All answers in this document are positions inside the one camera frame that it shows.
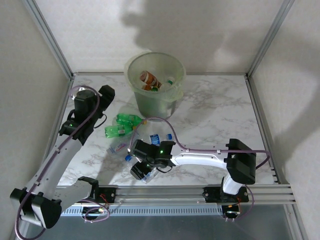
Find small bottle dark blue label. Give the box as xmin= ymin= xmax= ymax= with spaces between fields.
xmin=149 ymin=133 xmax=174 ymax=147

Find clear bottle pink label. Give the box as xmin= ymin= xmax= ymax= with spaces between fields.
xmin=106 ymin=131 xmax=140 ymax=156

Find green bottle yellow cap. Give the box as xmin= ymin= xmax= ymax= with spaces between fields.
xmin=115 ymin=112 xmax=148 ymax=127

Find green bottle with paper label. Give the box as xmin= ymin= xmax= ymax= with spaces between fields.
xmin=104 ymin=124 xmax=138 ymax=139

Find brown tea bottle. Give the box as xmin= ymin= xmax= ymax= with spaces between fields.
xmin=139 ymin=70 xmax=162 ymax=87

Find clear bottle green label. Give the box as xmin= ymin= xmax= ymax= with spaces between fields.
xmin=159 ymin=76 xmax=176 ymax=91

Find translucent green bucket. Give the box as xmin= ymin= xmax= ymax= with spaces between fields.
xmin=124 ymin=51 xmax=187 ymax=123

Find small lit circuit board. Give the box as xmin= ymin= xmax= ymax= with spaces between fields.
xmin=82 ymin=206 xmax=106 ymax=216
xmin=223 ymin=204 xmax=241 ymax=218

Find grey metal lower panel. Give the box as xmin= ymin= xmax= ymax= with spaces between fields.
xmin=14 ymin=214 xmax=301 ymax=240

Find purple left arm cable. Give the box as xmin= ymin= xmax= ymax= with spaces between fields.
xmin=14 ymin=86 xmax=111 ymax=240

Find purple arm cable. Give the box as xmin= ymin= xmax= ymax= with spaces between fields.
xmin=128 ymin=116 xmax=271 ymax=222
xmin=14 ymin=86 xmax=111 ymax=240

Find thin black left wrist cable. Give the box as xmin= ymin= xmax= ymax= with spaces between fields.
xmin=92 ymin=112 xmax=108 ymax=130

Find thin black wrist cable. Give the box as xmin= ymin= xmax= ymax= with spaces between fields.
xmin=147 ymin=156 xmax=173 ymax=175
xmin=92 ymin=112 xmax=108 ymax=130

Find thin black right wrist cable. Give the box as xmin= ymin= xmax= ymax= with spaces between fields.
xmin=147 ymin=156 xmax=173 ymax=175

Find aluminium front mounting rail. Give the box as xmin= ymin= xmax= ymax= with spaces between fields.
xmin=23 ymin=184 xmax=293 ymax=206

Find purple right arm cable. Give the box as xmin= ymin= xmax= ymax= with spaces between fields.
xmin=128 ymin=116 xmax=271 ymax=222

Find grey slotted cable duct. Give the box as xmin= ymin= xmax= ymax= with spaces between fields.
xmin=59 ymin=206 xmax=223 ymax=216

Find aluminium frame post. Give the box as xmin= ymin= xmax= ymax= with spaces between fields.
xmin=284 ymin=202 xmax=310 ymax=240
xmin=246 ymin=0 xmax=297 ymax=80
xmin=21 ymin=0 xmax=76 ymax=80
xmin=9 ymin=219 xmax=28 ymax=240

